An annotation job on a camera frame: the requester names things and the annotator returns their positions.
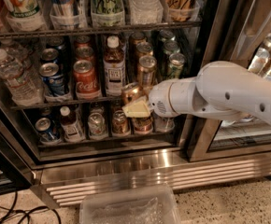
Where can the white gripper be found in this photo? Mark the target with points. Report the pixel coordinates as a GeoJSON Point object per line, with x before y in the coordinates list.
{"type": "Point", "coordinates": [160, 99]}

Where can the orange gold soda can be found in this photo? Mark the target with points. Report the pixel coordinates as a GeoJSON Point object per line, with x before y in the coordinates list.
{"type": "Point", "coordinates": [131, 92]}

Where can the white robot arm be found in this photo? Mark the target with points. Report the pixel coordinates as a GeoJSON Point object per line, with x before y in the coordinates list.
{"type": "Point", "coordinates": [221, 90]}

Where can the red can bottom shelf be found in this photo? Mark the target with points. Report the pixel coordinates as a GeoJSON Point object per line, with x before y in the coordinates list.
{"type": "Point", "coordinates": [142, 125]}

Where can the water bottle bottom shelf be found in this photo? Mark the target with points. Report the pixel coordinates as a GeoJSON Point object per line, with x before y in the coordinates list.
{"type": "Point", "coordinates": [163, 125]}

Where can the water bottle shelf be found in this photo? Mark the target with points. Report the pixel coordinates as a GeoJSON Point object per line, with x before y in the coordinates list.
{"type": "Point", "coordinates": [146, 11]}
{"type": "Point", "coordinates": [163, 125]}

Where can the brown can bottom shelf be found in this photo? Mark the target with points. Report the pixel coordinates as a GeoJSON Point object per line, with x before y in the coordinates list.
{"type": "Point", "coordinates": [120, 124]}

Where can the silver can bottom shelf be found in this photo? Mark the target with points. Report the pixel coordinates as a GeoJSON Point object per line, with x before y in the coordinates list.
{"type": "Point", "coordinates": [97, 126]}

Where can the red cola can front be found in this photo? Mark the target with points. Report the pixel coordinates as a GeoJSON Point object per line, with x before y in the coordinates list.
{"type": "Point", "coordinates": [85, 76]}

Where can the red cola can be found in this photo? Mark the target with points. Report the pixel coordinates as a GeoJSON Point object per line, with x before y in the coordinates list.
{"type": "Point", "coordinates": [82, 41]}
{"type": "Point", "coordinates": [85, 53]}
{"type": "Point", "coordinates": [85, 76]}

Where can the green can front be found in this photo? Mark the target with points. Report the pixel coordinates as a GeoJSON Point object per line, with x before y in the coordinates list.
{"type": "Point", "coordinates": [175, 65]}

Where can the green can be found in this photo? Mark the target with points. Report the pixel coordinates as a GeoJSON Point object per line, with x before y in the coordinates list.
{"type": "Point", "coordinates": [170, 47]}
{"type": "Point", "coordinates": [175, 65]}
{"type": "Point", "coordinates": [165, 35]}

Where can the green can middle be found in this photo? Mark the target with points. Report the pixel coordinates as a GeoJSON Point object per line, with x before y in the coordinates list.
{"type": "Point", "coordinates": [170, 47]}

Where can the small tea bottle bottom shelf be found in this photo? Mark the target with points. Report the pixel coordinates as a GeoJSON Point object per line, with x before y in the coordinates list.
{"type": "Point", "coordinates": [73, 131]}

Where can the green can back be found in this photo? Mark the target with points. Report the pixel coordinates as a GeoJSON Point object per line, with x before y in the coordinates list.
{"type": "Point", "coordinates": [165, 35]}

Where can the red cola can middle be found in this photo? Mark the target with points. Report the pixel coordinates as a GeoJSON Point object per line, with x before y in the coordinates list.
{"type": "Point", "coordinates": [85, 53]}

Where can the red cola can back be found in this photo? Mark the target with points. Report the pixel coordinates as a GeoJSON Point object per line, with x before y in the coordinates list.
{"type": "Point", "coordinates": [82, 41]}

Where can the blue can bottom shelf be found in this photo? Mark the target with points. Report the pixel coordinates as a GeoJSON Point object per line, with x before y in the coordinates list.
{"type": "Point", "coordinates": [47, 130]}

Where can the blue pepsi can front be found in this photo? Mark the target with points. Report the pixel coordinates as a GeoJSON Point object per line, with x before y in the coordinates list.
{"type": "Point", "coordinates": [53, 79]}

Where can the blue pepsi can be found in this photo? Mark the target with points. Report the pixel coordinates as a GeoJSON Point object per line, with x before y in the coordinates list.
{"type": "Point", "coordinates": [49, 56]}
{"type": "Point", "coordinates": [53, 79]}
{"type": "Point", "coordinates": [56, 43]}

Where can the water bottle top shelf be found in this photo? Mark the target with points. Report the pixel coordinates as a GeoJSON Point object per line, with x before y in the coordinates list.
{"type": "Point", "coordinates": [146, 11]}

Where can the green cans top shelf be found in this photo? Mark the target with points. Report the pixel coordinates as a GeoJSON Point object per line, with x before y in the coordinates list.
{"type": "Point", "coordinates": [107, 13]}

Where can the blue pepsi can middle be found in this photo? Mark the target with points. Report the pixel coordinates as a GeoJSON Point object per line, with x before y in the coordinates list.
{"type": "Point", "coordinates": [49, 56]}

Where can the blue pepsi can back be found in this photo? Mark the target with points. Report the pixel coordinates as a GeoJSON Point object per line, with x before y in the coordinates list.
{"type": "Point", "coordinates": [56, 43]}

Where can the steel fridge base grille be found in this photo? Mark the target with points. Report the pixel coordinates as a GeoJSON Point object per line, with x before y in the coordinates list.
{"type": "Point", "coordinates": [67, 185]}

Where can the gold cans top shelf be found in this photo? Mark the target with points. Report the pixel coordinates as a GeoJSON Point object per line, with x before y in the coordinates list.
{"type": "Point", "coordinates": [181, 10]}

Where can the blue cans top shelf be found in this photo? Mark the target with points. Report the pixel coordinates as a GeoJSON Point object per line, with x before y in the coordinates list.
{"type": "Point", "coordinates": [68, 14]}

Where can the right glass fridge door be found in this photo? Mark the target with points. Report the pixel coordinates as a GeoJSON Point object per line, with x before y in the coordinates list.
{"type": "Point", "coordinates": [239, 29]}

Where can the brown tea bottle white cap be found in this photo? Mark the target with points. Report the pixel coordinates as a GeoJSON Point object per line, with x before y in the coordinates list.
{"type": "Point", "coordinates": [114, 66]}

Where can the clear plastic bin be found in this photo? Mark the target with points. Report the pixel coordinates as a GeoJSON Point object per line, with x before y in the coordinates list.
{"type": "Point", "coordinates": [148, 205]}

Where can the clear water bottle front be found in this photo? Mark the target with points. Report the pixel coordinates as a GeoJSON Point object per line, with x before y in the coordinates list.
{"type": "Point", "coordinates": [23, 89]}

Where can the clear water bottle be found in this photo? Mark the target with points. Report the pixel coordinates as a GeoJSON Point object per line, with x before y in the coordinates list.
{"type": "Point", "coordinates": [23, 89]}
{"type": "Point", "coordinates": [14, 48]}

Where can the clear water bottle back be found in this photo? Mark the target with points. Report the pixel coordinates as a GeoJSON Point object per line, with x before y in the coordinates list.
{"type": "Point", "coordinates": [14, 48]}

